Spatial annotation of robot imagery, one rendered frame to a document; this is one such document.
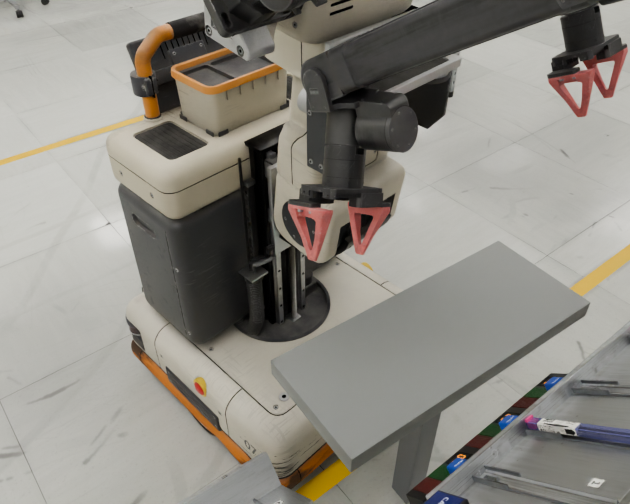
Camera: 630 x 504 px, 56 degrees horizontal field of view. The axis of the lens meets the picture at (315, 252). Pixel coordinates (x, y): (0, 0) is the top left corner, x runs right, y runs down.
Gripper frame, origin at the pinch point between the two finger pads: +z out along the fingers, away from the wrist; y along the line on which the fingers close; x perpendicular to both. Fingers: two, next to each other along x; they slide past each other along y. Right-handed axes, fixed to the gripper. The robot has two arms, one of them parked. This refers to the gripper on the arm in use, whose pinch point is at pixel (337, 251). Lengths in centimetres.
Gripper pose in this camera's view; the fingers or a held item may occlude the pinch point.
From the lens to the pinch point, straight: 83.0
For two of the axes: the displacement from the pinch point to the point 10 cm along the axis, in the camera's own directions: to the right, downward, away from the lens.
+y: 7.1, -0.8, 6.9
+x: -7.0, -1.8, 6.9
